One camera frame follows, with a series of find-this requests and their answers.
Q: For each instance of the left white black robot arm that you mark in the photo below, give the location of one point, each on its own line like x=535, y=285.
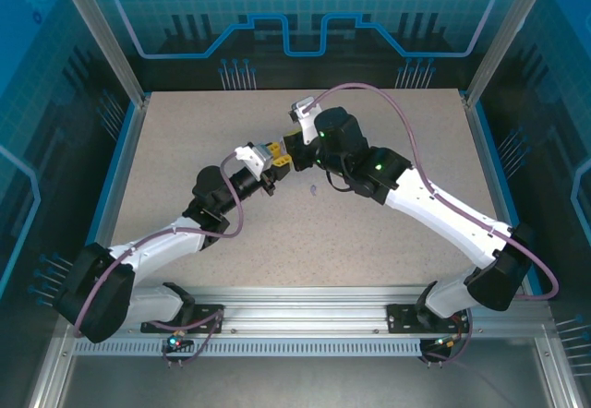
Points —
x=157, y=244

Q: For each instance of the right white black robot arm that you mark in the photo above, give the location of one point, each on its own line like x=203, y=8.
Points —
x=452, y=223

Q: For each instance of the blue table edge strip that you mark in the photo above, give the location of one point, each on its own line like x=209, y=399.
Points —
x=119, y=149
x=493, y=149

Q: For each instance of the small LED circuit board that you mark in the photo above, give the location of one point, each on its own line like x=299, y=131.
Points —
x=174, y=341
x=443, y=343

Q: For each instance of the grey metal tray panel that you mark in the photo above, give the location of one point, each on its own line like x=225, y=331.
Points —
x=300, y=385

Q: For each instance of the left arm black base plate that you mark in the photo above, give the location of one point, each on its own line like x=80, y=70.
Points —
x=154, y=325

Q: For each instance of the aluminium mounting rail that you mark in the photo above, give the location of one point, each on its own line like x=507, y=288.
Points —
x=300, y=311

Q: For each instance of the aluminium frame post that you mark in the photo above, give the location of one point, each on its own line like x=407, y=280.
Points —
x=505, y=34
x=102, y=34

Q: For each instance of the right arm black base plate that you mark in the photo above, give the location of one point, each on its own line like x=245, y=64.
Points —
x=401, y=322

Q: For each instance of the aluminium lower frame bar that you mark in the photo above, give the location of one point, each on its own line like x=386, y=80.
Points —
x=554, y=371
x=51, y=371

